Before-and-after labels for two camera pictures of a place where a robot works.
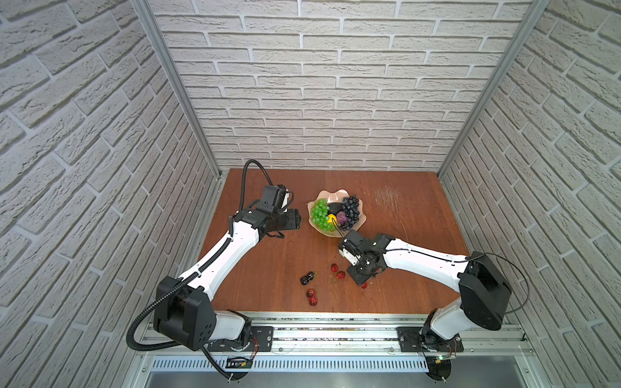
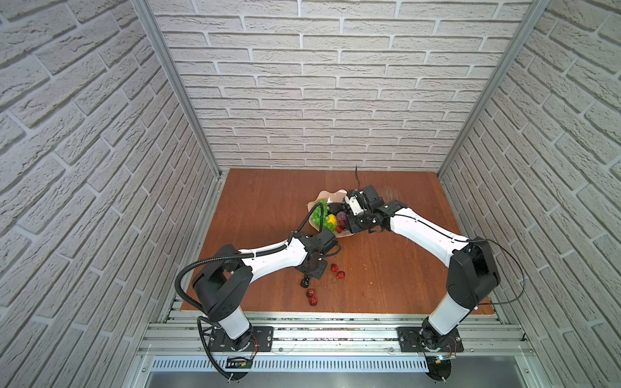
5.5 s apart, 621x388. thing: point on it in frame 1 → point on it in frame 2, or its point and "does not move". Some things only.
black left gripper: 296,218 → 318,272
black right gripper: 357,276 → 352,226
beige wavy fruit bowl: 337,196 does not move
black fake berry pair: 306,279 does not move
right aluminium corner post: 535,11 does not move
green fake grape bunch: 319,215 does not move
